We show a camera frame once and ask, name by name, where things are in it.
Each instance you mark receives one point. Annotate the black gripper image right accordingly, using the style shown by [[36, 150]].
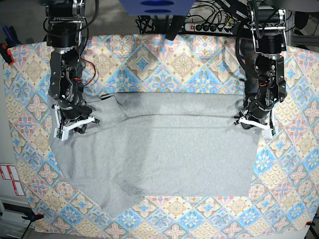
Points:
[[254, 110]]

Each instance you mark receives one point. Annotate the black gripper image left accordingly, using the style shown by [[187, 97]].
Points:
[[72, 111]]

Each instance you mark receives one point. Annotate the grey T-shirt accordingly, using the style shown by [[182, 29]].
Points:
[[159, 144]]

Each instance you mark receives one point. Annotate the patterned tablecloth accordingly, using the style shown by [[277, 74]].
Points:
[[284, 193]]

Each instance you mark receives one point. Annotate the white red label stickers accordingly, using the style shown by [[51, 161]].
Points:
[[10, 181]]

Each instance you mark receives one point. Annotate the blue clamp bottom left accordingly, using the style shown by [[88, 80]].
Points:
[[32, 217]]

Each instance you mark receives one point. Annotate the black power strip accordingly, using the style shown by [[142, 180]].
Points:
[[207, 28]]

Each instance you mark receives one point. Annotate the black orange clamp top left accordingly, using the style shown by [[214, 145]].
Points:
[[6, 54]]

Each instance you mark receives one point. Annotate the orange clamp bottom right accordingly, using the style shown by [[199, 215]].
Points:
[[311, 224]]

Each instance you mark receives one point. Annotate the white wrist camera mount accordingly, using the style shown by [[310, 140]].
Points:
[[268, 130], [61, 131]]

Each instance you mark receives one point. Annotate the blue clamp handle top left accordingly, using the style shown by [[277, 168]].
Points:
[[11, 36]]

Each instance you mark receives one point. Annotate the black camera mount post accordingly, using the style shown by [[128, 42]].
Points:
[[176, 23]]

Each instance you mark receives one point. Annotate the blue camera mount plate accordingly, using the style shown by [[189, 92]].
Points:
[[157, 7]]

